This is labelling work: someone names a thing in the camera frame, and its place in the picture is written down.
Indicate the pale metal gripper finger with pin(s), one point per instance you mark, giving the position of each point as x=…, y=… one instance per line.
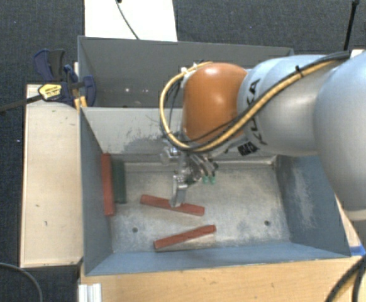
x=182, y=195
x=174, y=197

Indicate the red-brown flat block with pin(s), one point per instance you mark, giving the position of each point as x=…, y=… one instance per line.
x=108, y=184
x=184, y=238
x=158, y=201

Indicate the dark green flat block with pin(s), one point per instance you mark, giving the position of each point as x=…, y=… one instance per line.
x=119, y=181

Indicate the grey metal bin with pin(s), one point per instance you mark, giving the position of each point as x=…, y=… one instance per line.
x=239, y=200

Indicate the pale wood flat board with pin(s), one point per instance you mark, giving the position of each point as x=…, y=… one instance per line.
x=51, y=184

